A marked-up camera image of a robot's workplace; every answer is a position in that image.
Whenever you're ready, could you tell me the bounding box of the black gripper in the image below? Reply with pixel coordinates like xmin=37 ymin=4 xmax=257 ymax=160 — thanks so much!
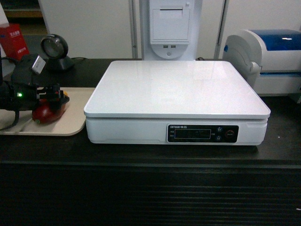
xmin=11 ymin=54 xmax=70 ymax=111

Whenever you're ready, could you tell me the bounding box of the dark red mango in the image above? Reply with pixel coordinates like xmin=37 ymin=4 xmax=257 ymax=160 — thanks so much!
xmin=32 ymin=102 xmax=66 ymax=124

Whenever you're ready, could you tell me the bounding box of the black checkout counter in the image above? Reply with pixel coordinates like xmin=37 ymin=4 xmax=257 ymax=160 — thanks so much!
xmin=0 ymin=58 xmax=301 ymax=226

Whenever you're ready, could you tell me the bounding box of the white electronic scale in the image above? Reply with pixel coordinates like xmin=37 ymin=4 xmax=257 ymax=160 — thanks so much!
xmin=84 ymin=61 xmax=270 ymax=145

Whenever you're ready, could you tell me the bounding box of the beige plastic tray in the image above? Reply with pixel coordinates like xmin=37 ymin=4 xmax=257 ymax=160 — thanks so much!
xmin=0 ymin=87 xmax=94 ymax=136

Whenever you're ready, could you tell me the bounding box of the black barcode scanner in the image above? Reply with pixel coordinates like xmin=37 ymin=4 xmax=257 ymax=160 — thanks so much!
xmin=40 ymin=34 xmax=74 ymax=72

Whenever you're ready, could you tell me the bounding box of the red cardboard box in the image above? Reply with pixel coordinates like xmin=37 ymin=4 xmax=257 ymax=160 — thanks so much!
xmin=0 ymin=23 xmax=29 ymax=60

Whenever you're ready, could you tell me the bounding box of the white receipt printer stand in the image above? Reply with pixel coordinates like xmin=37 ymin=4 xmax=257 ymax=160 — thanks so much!
xmin=139 ymin=0 xmax=203 ymax=61

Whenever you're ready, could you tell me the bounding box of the white blue label printer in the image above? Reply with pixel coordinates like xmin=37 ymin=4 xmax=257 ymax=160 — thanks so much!
xmin=222 ymin=29 xmax=301 ymax=96

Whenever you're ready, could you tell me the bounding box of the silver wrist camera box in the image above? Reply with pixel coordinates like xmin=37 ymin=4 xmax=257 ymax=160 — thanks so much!
xmin=31 ymin=56 xmax=46 ymax=75

